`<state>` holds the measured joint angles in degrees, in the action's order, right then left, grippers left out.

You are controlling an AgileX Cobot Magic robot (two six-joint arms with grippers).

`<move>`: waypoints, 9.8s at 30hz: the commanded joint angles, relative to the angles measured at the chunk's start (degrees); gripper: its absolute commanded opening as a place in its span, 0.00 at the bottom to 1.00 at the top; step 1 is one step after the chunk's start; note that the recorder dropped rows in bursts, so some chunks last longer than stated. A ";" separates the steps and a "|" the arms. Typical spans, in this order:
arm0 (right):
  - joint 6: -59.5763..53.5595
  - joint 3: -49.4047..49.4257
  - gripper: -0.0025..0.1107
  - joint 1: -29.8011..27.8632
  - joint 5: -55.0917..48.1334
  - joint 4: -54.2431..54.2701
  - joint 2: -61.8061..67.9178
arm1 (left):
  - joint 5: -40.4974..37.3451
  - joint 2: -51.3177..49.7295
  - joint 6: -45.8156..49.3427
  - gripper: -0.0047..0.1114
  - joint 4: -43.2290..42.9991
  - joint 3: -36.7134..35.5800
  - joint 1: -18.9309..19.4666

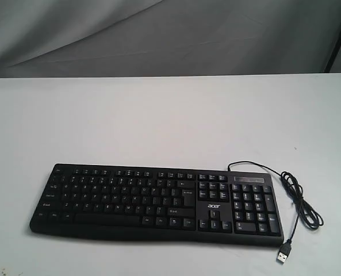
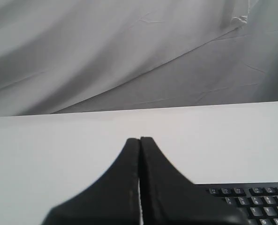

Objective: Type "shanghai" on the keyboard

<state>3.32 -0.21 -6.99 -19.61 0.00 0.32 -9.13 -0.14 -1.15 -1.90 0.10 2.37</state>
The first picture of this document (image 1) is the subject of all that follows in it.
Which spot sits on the grey backdrop cloth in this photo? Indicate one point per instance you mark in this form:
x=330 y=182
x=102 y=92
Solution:
x=69 y=39

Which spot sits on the black acer keyboard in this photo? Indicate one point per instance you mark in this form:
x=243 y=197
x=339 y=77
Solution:
x=165 y=204

